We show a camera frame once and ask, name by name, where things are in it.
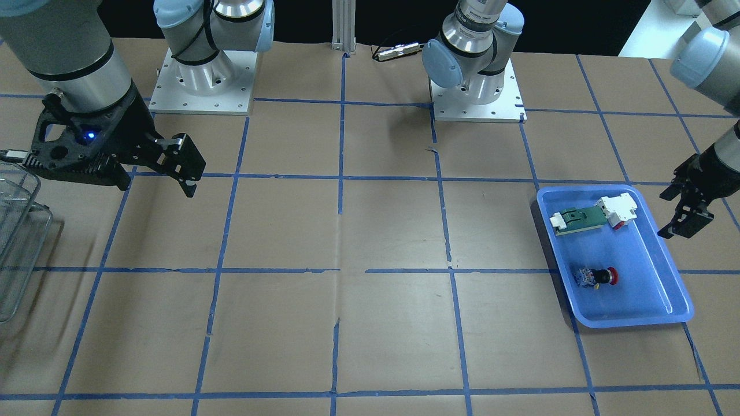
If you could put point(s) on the wire mesh shelf rack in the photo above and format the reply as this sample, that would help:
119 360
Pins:
25 225

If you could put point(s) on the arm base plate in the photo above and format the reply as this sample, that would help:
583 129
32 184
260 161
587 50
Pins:
223 86
503 92

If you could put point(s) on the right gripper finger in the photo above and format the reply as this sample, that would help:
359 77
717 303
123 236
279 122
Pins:
181 160

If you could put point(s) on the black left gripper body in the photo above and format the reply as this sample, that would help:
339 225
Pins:
712 168

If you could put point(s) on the white circuit breaker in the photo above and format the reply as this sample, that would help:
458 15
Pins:
618 210

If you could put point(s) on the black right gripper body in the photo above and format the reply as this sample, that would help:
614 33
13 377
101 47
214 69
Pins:
128 128

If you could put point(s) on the green relay socket module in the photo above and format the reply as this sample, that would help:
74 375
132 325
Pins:
575 220

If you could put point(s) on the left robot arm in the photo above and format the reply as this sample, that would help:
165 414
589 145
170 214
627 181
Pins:
469 55

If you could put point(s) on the blue plastic tray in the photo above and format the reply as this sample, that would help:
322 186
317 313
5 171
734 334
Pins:
649 290

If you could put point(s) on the red emergency stop button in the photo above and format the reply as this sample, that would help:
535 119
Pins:
588 277

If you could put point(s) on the aluminium frame post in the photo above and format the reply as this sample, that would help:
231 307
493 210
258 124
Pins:
343 26

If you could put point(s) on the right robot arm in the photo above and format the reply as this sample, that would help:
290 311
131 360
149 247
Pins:
65 45

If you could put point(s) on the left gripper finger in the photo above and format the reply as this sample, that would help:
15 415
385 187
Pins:
690 217
674 189

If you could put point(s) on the silver cable connector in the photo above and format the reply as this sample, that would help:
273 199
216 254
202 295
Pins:
396 52

